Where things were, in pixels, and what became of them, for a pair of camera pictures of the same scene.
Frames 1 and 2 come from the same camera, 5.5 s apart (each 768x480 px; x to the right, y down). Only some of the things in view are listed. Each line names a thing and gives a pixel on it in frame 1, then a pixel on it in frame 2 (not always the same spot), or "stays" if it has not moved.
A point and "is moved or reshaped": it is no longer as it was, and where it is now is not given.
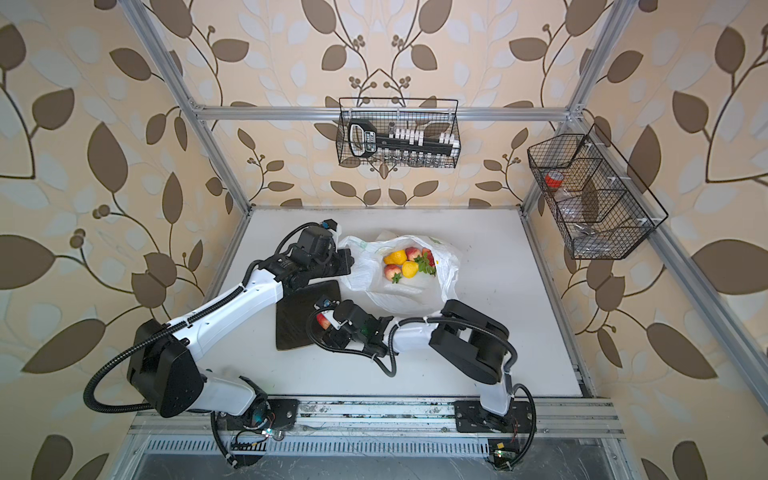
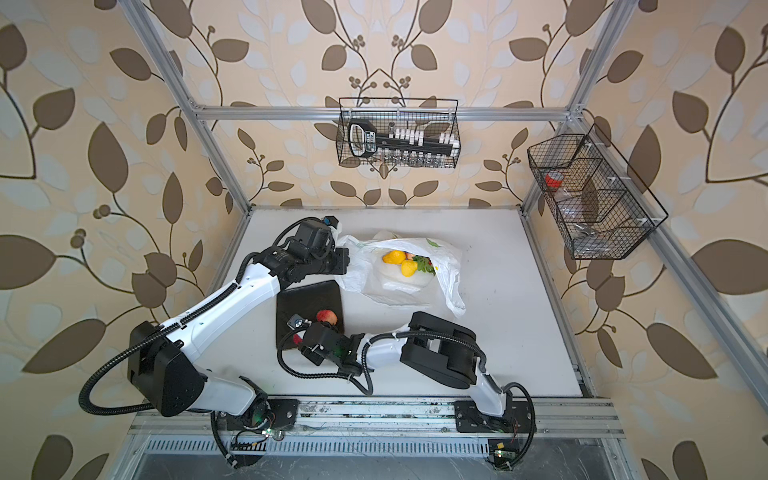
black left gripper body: x=330 y=264 stays
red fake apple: x=412 y=253 is moved or reshaped
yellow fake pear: x=409 y=268 stays
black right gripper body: x=340 y=337 -> x=310 y=354
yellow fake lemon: x=398 y=257 stays
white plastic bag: x=422 y=295 stays
